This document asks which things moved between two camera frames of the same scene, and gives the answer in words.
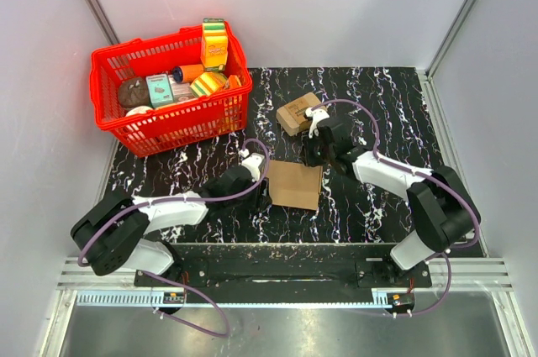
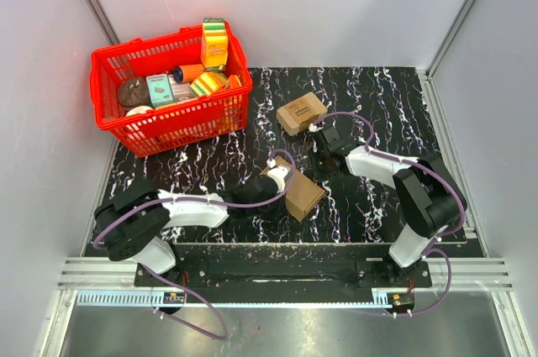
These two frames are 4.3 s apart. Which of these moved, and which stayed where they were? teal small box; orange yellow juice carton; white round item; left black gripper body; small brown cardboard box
Moved: left black gripper body
Stayed: orange yellow juice carton; teal small box; small brown cardboard box; white round item
